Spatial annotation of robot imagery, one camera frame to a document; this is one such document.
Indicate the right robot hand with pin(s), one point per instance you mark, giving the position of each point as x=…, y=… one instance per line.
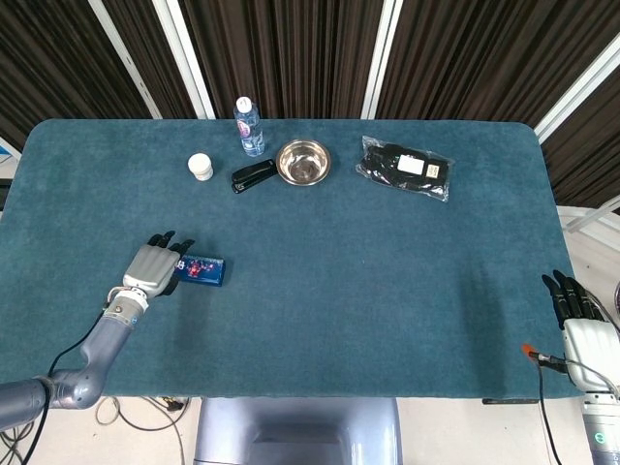
x=593, y=349

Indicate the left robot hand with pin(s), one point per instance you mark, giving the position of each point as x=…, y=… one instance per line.
x=150, y=269

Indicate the blue rectangular box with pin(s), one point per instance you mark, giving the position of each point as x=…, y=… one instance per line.
x=203, y=271

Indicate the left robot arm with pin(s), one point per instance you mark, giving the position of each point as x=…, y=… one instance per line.
x=104, y=339

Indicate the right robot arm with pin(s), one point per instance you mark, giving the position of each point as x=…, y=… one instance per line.
x=603, y=436

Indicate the thin black bar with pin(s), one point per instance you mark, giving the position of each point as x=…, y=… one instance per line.
x=508, y=401

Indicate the small white jar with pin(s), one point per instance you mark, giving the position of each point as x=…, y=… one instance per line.
x=200, y=167

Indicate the black stapler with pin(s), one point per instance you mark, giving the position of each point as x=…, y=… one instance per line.
x=252, y=175

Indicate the clear water bottle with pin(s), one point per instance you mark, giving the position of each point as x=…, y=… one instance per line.
x=249, y=135

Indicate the white and blue box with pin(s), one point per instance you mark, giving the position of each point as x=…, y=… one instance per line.
x=6, y=155

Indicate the stainless steel bowl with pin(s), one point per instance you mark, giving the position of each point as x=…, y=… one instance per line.
x=303, y=162

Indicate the teal table cloth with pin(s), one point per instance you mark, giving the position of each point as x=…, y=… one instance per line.
x=339, y=266

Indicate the blue-grey robot torso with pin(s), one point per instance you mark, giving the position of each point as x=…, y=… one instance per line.
x=298, y=431

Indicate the black garment in plastic bag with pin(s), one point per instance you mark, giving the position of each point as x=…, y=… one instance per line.
x=387, y=167

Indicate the dark brown pleated curtain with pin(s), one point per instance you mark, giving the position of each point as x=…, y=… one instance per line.
x=290, y=48

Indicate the white metal frame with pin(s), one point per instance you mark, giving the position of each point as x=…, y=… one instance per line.
x=581, y=220

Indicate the white frame post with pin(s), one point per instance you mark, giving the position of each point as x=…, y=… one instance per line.
x=184, y=55
x=123, y=55
x=382, y=53
x=581, y=82

